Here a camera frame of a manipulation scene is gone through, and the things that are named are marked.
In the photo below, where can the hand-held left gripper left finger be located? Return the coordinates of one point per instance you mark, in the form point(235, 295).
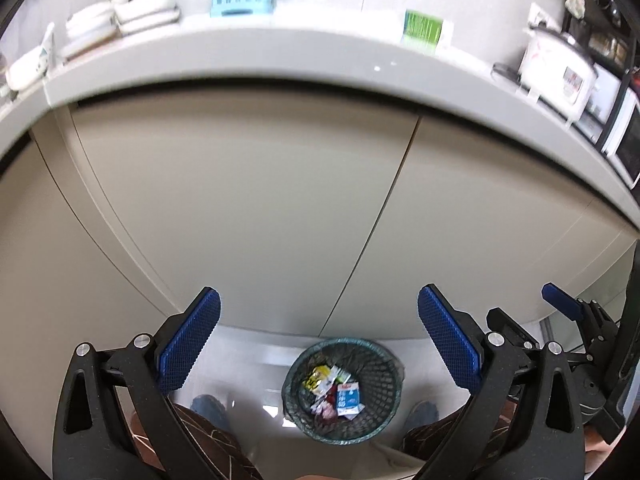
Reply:
point(192, 340)

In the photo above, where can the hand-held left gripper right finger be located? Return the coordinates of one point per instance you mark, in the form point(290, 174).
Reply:
point(447, 340)

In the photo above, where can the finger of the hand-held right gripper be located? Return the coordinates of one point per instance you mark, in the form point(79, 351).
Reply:
point(512, 327)
point(562, 302)

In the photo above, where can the dark mesh trash bin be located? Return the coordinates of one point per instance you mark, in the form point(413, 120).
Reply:
point(372, 400)

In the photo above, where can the white red small packet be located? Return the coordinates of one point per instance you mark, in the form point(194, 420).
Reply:
point(339, 377)

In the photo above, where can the blue milk carton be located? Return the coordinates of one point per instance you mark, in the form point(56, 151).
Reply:
point(348, 399)

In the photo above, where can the yellow snack packet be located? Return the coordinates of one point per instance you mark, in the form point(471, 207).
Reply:
point(316, 377)

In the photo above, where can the red mesh bag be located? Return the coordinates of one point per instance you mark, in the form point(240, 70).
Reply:
point(325, 406)

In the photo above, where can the blue shoe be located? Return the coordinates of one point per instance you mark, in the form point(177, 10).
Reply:
point(210, 410)
point(424, 416)

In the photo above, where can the person's right leg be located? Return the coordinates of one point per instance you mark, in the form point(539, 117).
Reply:
point(445, 435)

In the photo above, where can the person's leg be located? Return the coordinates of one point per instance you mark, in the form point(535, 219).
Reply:
point(445, 435)
point(215, 450)

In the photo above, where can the beige cabinet door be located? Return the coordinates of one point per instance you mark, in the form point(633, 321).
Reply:
point(65, 240)
point(475, 240)
point(240, 210)

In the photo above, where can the person's left leg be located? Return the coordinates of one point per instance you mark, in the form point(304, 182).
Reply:
point(215, 450)

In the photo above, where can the white microwave oven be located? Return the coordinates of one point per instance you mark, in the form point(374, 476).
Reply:
point(625, 135)

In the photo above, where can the white box appliance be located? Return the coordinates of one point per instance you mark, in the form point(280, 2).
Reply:
point(600, 105)

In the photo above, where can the white rice cooker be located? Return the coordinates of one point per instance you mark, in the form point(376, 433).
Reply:
point(557, 70)

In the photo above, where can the black metal rack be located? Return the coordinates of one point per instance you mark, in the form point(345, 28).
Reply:
point(610, 35)

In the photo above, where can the large green drink carton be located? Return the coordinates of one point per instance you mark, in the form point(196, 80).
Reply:
point(425, 30)

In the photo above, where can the small white bowl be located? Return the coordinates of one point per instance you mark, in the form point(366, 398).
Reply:
point(27, 70)

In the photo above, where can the white ribbed plate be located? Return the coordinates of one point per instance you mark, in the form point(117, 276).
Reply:
point(150, 25)

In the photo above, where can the white patterned bowl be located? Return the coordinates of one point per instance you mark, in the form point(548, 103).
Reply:
point(92, 36)
point(90, 12)
point(92, 25)

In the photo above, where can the large white bowl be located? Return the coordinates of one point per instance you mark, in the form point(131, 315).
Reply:
point(147, 5)

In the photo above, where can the white wall socket with plug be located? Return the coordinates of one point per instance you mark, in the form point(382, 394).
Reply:
point(542, 15)

